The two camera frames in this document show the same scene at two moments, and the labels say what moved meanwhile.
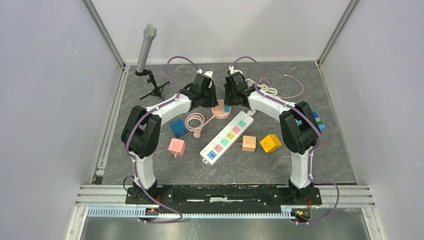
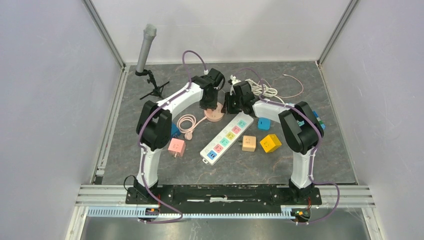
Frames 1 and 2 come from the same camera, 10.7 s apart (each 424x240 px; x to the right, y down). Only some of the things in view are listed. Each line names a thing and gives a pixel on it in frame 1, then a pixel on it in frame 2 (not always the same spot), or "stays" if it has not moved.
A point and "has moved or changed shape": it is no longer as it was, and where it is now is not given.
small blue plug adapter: (227, 108) has moved or changed shape
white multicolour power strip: (226, 137) stays
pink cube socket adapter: (177, 147) stays
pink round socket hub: (219, 112) has moved or changed shape
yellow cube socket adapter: (270, 143) stays
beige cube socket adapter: (249, 143) stays
